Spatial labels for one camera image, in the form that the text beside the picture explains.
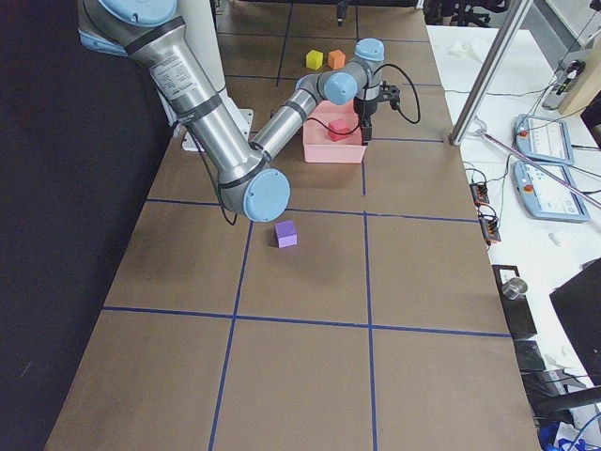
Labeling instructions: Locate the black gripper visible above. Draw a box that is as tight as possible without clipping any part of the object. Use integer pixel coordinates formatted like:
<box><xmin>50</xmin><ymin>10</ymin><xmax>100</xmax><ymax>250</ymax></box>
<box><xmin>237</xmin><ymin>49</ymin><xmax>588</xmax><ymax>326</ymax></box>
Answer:
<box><xmin>336</xmin><ymin>7</ymin><xmax>400</xmax><ymax>145</ymax></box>

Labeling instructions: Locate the orange foam cube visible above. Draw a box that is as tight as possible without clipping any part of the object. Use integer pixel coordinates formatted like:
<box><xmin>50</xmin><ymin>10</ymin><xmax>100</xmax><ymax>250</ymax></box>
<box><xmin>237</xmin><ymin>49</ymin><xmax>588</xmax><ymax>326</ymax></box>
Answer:
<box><xmin>328</xmin><ymin>49</ymin><xmax>347</xmax><ymax>70</ymax></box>

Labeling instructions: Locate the red foam cube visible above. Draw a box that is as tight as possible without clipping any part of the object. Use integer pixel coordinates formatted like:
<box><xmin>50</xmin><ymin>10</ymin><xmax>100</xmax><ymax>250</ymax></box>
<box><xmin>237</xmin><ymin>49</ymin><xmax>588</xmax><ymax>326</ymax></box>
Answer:
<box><xmin>327</xmin><ymin>117</ymin><xmax>351</xmax><ymax>142</ymax></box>

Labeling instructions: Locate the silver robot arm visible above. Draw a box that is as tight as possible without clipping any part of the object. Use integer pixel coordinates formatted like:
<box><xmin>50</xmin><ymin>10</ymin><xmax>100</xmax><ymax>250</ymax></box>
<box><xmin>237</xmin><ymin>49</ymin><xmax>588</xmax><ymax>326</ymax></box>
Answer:
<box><xmin>77</xmin><ymin>0</ymin><xmax>385</xmax><ymax>222</ymax></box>

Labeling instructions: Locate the pink plastic bin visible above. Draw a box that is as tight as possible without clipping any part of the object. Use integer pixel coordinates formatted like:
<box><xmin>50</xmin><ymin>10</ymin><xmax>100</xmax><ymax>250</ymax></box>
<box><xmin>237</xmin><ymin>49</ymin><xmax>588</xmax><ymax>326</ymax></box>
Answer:
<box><xmin>302</xmin><ymin>101</ymin><xmax>367</xmax><ymax>163</ymax></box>

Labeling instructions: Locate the yellow-green foam cube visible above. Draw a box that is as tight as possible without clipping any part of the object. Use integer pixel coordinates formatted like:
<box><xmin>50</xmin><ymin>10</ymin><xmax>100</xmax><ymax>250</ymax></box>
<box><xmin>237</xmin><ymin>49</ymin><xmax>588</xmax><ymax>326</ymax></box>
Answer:
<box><xmin>305</xmin><ymin>49</ymin><xmax>324</xmax><ymax>70</ymax></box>

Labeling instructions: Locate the orange black connector board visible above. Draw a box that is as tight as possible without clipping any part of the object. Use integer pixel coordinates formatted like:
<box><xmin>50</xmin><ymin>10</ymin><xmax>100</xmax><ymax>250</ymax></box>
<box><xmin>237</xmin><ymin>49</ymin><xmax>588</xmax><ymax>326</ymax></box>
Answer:
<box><xmin>470</xmin><ymin>181</ymin><xmax>489</xmax><ymax>206</ymax></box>

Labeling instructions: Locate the purple foam cube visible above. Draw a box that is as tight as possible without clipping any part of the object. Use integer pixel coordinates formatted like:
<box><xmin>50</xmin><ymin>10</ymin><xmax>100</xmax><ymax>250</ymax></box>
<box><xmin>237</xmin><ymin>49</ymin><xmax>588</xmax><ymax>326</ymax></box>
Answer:
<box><xmin>274</xmin><ymin>220</ymin><xmax>298</xmax><ymax>248</ymax></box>

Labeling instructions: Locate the upper teach pendant tablet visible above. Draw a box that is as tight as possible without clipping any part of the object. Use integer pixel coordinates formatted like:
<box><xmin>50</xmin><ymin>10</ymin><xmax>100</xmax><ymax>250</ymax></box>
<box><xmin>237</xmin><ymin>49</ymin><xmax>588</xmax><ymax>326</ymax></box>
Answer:
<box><xmin>514</xmin><ymin>115</ymin><xmax>575</xmax><ymax>165</ymax></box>

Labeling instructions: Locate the teach pendant tablet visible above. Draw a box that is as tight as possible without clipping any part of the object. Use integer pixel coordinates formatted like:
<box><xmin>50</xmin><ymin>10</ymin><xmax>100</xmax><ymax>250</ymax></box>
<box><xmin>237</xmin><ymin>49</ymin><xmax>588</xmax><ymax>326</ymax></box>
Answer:
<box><xmin>513</xmin><ymin>161</ymin><xmax>590</xmax><ymax>224</ymax></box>
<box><xmin>514</xmin><ymin>115</ymin><xmax>575</xmax><ymax>165</ymax></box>

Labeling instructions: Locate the lower teach pendant tablet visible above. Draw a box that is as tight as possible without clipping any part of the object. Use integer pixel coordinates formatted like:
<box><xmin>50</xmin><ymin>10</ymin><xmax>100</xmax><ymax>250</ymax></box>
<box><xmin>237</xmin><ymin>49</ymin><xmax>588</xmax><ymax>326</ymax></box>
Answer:
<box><xmin>513</xmin><ymin>161</ymin><xmax>590</xmax><ymax>224</ymax></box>

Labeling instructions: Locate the metal cup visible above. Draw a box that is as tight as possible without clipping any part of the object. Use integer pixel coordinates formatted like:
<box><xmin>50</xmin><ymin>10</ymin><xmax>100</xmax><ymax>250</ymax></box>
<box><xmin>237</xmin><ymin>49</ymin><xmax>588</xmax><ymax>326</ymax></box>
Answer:
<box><xmin>501</xmin><ymin>277</ymin><xmax>528</xmax><ymax>300</ymax></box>

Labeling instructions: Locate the grabber stick tool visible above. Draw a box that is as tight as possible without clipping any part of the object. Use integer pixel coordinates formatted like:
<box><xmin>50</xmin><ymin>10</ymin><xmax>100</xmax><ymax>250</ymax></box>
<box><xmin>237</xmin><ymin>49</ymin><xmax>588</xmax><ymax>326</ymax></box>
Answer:
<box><xmin>476</xmin><ymin>129</ymin><xmax>601</xmax><ymax>210</ymax></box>

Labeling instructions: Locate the black box on desk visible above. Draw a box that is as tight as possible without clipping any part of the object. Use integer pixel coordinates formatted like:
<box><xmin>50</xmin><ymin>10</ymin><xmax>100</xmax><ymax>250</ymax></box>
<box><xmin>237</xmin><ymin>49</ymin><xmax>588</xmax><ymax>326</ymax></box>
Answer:
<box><xmin>492</xmin><ymin>264</ymin><xmax>537</xmax><ymax>340</ymax></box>

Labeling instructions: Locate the black monitor corner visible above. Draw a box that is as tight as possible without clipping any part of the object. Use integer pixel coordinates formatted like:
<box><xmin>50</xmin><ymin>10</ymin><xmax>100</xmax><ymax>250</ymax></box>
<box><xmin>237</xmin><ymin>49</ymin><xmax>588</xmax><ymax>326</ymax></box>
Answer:
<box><xmin>550</xmin><ymin>265</ymin><xmax>601</xmax><ymax>385</ymax></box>

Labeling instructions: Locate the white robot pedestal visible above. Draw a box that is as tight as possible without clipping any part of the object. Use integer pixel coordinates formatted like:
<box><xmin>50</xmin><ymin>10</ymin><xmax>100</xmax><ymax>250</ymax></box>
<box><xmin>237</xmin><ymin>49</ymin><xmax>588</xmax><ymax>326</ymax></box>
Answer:
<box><xmin>177</xmin><ymin>0</ymin><xmax>254</xmax><ymax>139</ymax></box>

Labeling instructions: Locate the aluminium frame post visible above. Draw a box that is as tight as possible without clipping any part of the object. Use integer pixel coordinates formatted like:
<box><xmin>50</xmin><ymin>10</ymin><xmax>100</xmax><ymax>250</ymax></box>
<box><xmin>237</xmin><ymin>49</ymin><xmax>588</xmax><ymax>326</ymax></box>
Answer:
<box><xmin>449</xmin><ymin>0</ymin><xmax>534</xmax><ymax>146</ymax></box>

